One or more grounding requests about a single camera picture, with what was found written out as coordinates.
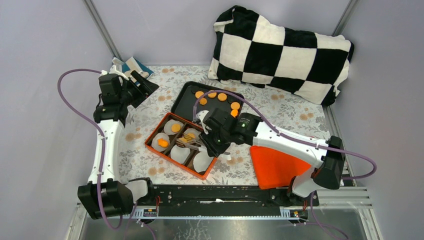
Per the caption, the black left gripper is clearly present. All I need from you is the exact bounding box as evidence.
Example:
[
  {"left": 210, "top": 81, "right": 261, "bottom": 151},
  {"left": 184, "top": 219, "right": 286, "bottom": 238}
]
[{"left": 118, "top": 70, "right": 159, "bottom": 108}]

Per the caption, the orange cookie box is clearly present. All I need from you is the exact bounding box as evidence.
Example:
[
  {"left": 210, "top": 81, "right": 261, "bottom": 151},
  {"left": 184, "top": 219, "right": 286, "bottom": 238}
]
[{"left": 145, "top": 112, "right": 217, "bottom": 181}]

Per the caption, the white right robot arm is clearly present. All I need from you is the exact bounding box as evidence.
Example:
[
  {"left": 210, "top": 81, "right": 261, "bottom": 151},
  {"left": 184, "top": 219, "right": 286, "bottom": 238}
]
[{"left": 195, "top": 108, "right": 345, "bottom": 206}]

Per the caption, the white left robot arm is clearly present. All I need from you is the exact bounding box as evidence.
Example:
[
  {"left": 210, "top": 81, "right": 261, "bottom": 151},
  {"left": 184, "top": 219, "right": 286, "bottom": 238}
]
[{"left": 77, "top": 70, "right": 158, "bottom": 220}]

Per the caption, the orange fish cookie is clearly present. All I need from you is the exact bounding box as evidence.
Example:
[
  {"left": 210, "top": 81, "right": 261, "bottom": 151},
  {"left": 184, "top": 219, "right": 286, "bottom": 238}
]
[{"left": 230, "top": 109, "right": 239, "bottom": 118}]

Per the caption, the teal beige folded cloth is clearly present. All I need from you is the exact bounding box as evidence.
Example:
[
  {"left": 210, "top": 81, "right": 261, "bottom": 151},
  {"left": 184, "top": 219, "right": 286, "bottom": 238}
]
[{"left": 112, "top": 57, "right": 154, "bottom": 79}]

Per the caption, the orange box lid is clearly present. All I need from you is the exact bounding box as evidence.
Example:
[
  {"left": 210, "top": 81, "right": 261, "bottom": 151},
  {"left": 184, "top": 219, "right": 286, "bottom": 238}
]
[{"left": 249, "top": 146, "right": 311, "bottom": 190}]

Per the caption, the floral table mat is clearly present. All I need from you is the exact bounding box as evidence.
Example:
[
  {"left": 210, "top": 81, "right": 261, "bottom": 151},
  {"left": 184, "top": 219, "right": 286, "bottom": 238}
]
[{"left": 118, "top": 66, "right": 330, "bottom": 186}]

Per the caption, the black white checkered pillow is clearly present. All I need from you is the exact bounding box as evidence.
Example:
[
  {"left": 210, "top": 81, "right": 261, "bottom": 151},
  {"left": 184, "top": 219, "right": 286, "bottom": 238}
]
[{"left": 208, "top": 5, "right": 355, "bottom": 106}]

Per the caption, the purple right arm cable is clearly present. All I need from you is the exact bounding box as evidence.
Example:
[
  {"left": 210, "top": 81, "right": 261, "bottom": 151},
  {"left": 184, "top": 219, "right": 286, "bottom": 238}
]
[{"left": 192, "top": 89, "right": 378, "bottom": 239}]

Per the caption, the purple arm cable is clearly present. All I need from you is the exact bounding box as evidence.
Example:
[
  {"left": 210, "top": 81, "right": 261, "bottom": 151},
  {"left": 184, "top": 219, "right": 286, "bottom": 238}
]
[
  {"left": 192, "top": 89, "right": 378, "bottom": 239},
  {"left": 57, "top": 68, "right": 157, "bottom": 240}
]

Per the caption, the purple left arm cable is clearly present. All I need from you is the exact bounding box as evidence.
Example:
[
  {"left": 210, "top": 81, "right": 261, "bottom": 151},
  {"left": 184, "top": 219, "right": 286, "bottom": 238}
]
[{"left": 57, "top": 68, "right": 157, "bottom": 240}]

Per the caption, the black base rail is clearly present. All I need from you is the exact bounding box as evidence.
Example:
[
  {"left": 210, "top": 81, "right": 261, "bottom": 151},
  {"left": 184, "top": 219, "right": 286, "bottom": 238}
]
[{"left": 135, "top": 184, "right": 320, "bottom": 219}]

